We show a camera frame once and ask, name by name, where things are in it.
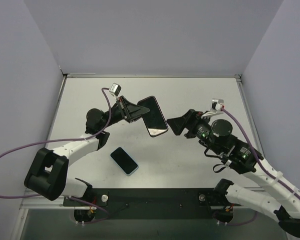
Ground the phone in light blue case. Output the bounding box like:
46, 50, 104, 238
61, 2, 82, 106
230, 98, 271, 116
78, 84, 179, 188
110, 147, 139, 176

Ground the aluminium table frame rail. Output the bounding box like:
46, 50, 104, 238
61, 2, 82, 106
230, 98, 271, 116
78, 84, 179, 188
19, 72, 289, 211

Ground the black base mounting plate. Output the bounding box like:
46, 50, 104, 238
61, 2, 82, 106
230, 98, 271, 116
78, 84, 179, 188
62, 187, 243, 221

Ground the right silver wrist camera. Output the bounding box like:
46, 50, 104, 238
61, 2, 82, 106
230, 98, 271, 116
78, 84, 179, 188
201, 98, 224, 119

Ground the black phone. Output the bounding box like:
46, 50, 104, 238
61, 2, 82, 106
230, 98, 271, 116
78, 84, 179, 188
138, 96, 168, 138

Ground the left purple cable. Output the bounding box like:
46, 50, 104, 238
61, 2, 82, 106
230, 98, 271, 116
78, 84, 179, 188
0, 87, 115, 223

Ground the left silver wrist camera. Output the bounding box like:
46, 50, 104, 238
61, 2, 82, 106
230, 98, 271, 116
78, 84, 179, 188
109, 83, 122, 97

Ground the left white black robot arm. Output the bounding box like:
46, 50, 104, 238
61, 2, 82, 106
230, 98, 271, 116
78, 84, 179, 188
24, 96, 150, 206

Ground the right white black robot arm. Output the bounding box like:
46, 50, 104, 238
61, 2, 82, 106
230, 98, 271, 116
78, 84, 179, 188
167, 104, 300, 238

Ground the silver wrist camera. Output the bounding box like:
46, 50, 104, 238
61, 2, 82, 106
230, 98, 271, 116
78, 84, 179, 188
201, 98, 224, 119
109, 83, 122, 97

